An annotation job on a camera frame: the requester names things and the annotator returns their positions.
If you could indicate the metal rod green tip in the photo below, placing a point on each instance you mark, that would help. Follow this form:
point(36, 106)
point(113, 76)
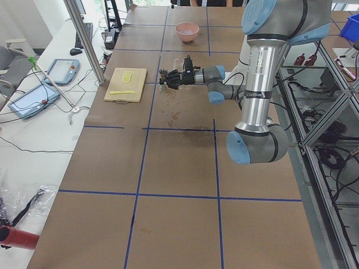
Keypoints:
point(75, 108)

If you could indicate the pink bowl of ice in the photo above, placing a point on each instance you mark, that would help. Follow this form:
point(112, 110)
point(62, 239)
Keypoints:
point(187, 31)

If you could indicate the aluminium frame post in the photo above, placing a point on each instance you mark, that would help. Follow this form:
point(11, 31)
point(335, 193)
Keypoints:
point(75, 16)

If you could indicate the red cylinder bottle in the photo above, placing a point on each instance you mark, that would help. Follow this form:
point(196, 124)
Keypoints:
point(12, 237)

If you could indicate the clear plastic bag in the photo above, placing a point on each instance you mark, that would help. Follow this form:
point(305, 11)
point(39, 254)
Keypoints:
point(26, 201)

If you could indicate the clear wine glass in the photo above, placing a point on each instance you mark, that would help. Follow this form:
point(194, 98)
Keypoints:
point(178, 64)

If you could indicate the blue plastic bin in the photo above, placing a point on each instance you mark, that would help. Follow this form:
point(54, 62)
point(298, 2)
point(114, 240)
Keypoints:
point(351, 28)

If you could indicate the near blue teach pendant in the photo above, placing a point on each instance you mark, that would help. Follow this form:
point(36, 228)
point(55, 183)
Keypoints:
point(34, 101)

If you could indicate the far blue teach pendant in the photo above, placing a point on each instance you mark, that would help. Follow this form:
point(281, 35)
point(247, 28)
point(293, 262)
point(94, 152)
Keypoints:
point(63, 71)

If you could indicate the wooden cutting board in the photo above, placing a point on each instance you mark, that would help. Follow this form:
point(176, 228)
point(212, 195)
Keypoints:
point(136, 84)

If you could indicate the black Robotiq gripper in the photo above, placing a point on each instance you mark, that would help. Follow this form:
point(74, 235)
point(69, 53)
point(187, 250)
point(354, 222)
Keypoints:
point(187, 78)

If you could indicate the grey office chair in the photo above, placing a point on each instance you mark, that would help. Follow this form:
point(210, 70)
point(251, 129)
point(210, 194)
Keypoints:
point(15, 66)

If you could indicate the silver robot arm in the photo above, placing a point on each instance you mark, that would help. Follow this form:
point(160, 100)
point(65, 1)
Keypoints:
point(269, 26)

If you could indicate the steel cocktail jigger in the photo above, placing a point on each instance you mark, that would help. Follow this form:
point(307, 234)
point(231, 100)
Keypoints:
point(163, 73)

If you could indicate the blue teach pendant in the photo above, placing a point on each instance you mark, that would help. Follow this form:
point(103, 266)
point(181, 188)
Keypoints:
point(34, 101)
point(63, 71)

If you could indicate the black computer mouse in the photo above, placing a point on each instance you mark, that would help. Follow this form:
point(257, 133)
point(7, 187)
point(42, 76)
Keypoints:
point(75, 51)

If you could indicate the yellow plastic knife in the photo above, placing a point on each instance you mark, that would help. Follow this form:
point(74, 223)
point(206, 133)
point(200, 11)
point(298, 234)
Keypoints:
point(122, 92)

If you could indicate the lemon slices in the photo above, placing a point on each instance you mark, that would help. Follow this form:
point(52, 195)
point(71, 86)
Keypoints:
point(127, 76)

